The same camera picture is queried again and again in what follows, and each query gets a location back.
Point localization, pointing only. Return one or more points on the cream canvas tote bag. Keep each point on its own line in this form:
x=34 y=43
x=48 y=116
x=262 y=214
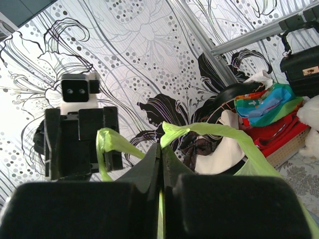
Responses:
x=226 y=159

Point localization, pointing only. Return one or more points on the black round hat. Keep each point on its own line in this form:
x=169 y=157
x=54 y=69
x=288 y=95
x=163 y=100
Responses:
x=225 y=99

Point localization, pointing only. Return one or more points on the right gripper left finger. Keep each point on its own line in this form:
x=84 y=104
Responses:
x=82 y=211

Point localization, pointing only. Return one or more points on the red clothing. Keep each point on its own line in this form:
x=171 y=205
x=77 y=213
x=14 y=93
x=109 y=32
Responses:
x=271 y=137

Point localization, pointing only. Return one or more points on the green plastic trash bag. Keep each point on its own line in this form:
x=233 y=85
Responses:
x=116 y=155

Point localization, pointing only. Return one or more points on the colourful patterned cloth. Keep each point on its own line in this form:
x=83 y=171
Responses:
x=264 y=108

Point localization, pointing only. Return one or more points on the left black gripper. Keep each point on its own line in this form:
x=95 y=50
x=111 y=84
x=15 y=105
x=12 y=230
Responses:
x=68 y=142

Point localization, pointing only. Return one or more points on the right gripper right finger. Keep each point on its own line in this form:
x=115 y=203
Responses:
x=228 y=207

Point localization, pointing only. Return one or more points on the cream plush lamb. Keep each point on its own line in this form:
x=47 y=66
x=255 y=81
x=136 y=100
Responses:
x=308 y=114

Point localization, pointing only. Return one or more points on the black leather handbag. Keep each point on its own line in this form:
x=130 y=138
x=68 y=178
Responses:
x=301 y=69

